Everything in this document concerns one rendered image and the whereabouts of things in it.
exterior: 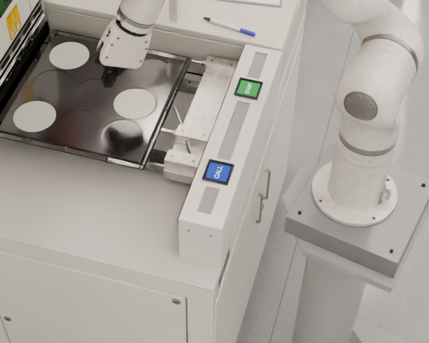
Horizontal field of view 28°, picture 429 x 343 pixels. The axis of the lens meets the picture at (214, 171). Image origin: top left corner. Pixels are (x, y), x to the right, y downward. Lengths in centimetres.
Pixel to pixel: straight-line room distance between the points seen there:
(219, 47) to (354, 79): 63
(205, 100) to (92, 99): 27
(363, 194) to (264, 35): 51
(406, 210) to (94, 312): 76
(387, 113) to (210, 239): 46
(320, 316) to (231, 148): 58
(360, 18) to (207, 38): 63
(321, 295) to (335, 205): 34
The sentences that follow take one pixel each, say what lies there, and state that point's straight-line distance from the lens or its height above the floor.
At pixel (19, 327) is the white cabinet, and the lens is 229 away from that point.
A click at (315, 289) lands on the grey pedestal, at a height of 55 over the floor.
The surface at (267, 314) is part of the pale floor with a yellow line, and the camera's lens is 274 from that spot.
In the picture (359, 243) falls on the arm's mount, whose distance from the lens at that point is 184.
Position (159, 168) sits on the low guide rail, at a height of 84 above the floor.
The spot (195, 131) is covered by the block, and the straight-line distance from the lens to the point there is 196.
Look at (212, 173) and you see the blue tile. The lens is 181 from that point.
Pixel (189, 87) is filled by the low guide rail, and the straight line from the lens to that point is 216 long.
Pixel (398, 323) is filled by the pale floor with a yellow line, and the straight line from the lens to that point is 278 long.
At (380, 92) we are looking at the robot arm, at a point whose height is 128.
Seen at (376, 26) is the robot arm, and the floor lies 131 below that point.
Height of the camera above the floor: 237
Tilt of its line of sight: 51 degrees down
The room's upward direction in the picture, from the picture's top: 1 degrees clockwise
